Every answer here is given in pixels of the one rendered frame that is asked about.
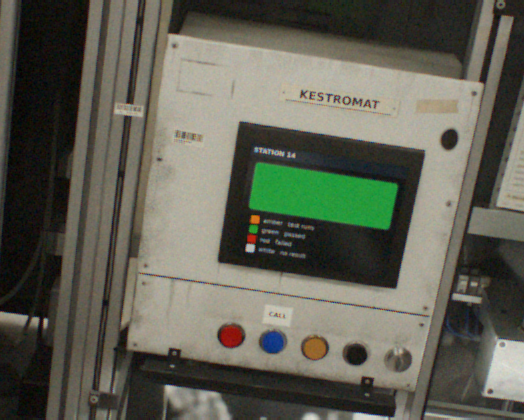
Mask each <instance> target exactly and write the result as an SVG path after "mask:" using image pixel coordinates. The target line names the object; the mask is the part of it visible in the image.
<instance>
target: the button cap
mask: <svg viewBox="0 0 524 420"><path fill-rule="evenodd" d="M263 346H264V348H265V351H267V352H272V353H275V352H279V351H281V350H282V349H283V347H284V339H283V337H282V336H281V335H280V334H277V333H269V334H266V335H265V337H264V339H263Z"/></svg>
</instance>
